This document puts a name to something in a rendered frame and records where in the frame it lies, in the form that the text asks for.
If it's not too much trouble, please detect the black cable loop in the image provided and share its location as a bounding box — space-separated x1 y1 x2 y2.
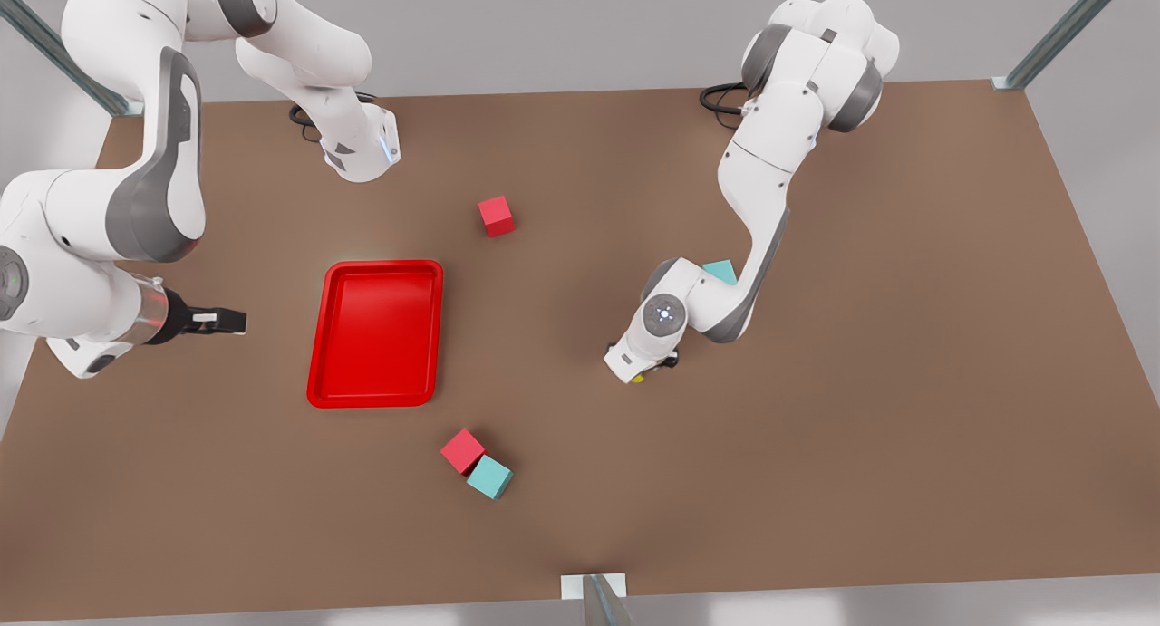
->
289 91 378 144
699 82 749 130

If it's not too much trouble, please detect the red cube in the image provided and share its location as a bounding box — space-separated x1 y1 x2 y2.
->
478 196 516 238
440 428 488 477

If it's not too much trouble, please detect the red rectangular tray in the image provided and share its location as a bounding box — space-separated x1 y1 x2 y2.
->
306 260 445 409

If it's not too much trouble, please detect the silver frame post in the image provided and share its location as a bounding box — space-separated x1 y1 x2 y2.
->
991 0 1136 91
0 0 145 119
561 573 635 626

